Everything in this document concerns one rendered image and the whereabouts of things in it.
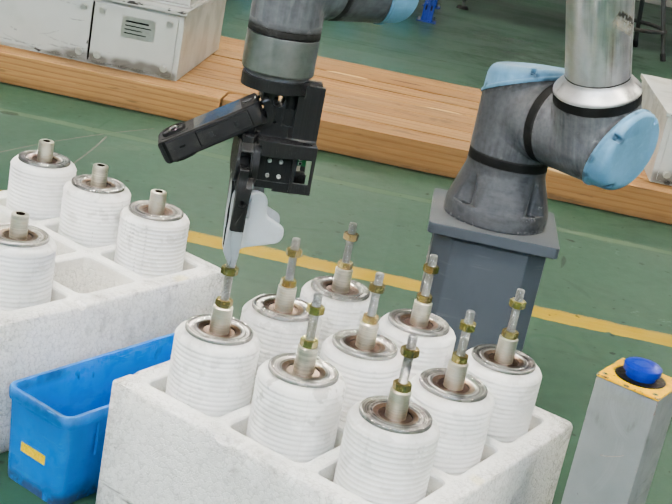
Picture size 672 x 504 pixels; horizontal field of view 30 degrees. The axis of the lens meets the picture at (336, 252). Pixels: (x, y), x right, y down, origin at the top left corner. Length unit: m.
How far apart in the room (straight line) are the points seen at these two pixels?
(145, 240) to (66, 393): 0.25
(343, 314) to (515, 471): 0.29
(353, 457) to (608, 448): 0.28
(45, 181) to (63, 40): 1.55
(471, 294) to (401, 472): 0.59
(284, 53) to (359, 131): 1.94
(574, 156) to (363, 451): 0.60
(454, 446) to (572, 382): 0.80
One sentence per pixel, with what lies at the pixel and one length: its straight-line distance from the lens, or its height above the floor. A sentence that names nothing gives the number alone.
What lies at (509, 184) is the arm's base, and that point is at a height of 0.37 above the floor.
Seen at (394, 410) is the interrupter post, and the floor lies 0.26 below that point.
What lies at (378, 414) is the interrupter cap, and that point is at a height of 0.25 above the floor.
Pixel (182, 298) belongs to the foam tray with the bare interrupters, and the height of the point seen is 0.15.
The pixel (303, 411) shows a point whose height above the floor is 0.23.
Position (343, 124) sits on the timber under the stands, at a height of 0.08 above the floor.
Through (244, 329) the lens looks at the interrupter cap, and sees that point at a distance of 1.40.
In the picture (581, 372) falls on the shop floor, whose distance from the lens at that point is 2.18.
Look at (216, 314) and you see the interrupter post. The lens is 1.38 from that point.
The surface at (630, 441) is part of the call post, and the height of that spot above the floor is 0.26.
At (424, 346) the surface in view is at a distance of 1.48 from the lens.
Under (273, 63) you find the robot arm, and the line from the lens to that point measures 1.27.
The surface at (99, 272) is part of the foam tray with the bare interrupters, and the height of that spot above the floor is 0.16.
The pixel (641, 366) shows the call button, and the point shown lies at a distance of 1.35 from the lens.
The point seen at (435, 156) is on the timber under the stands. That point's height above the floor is 0.05.
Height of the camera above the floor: 0.80
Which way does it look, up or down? 19 degrees down
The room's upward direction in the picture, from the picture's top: 11 degrees clockwise
